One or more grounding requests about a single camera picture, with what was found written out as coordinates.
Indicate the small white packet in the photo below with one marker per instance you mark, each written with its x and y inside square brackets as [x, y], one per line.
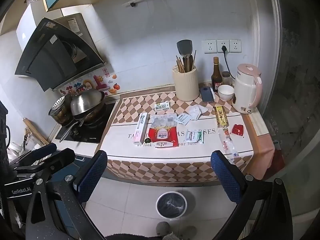
[162, 106]

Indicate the yellow chopstick packet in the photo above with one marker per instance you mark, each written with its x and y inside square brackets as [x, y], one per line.
[221, 116]

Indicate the dark sauce bottle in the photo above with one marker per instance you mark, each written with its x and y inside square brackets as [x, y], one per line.
[216, 77]

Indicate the grey spatula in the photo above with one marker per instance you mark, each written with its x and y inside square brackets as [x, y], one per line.
[183, 46]

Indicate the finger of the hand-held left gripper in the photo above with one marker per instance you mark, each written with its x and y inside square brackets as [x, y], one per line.
[61, 158]
[41, 152]

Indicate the black gas stove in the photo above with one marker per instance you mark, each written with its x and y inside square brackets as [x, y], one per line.
[95, 132]

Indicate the steel pot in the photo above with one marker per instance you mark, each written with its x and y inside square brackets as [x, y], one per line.
[58, 112]

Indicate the colourful wall stickers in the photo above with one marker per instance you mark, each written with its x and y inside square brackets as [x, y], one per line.
[100, 82]

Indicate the black range hood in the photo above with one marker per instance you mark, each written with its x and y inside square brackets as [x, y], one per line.
[45, 55]

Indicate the white wall socket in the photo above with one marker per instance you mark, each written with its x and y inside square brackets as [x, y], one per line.
[223, 42]
[210, 46]
[235, 46]

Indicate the green and white sachet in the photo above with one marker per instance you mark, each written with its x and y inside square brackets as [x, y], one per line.
[194, 138]

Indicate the white ceramic bowl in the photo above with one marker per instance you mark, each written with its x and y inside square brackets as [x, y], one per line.
[225, 93]

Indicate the bundle of wooden chopsticks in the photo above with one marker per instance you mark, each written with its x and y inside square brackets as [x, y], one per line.
[181, 65]

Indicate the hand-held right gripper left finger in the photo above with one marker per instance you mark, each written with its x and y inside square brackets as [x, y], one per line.
[91, 176]

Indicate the black wok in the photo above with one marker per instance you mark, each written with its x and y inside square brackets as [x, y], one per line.
[93, 116]

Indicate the white paper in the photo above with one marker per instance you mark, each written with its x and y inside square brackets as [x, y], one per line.
[197, 111]

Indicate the small dark scrap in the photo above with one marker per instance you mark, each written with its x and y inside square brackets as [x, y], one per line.
[147, 140]

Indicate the pink and white toothpaste box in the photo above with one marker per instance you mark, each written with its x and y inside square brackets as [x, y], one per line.
[140, 128]

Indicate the cream ribbed utensil holder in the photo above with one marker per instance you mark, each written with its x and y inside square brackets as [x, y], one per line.
[185, 87]

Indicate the red snack bag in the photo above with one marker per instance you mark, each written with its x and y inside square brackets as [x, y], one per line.
[162, 136]

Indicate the long clear wrapper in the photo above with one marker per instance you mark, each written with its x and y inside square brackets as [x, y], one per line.
[226, 143]

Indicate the small red packet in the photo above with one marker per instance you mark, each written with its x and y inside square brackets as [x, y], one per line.
[237, 130]

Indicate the person's left grey slipper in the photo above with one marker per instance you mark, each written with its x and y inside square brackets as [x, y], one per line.
[162, 228]

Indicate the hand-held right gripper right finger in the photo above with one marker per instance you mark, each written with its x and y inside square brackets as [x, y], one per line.
[225, 177]

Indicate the dark blue small card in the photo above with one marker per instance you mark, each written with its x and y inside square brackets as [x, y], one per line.
[206, 95]

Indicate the white and pink kettle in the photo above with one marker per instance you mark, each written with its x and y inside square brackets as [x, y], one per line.
[246, 92]

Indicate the wooden rolling pin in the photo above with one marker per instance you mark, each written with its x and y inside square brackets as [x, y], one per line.
[35, 131]

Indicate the red plastic bag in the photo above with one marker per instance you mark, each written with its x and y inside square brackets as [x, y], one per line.
[278, 157]

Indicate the checkered tablecloth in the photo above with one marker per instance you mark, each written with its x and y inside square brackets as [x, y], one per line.
[175, 167]

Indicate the clear plastic bag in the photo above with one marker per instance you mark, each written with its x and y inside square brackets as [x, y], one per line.
[162, 121]

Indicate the white trash bin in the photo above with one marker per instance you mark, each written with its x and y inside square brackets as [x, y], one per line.
[171, 202]

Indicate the small glass jar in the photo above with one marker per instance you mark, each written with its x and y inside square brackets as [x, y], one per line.
[226, 78]

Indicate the steel wok lid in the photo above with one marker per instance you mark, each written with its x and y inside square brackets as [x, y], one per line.
[86, 101]

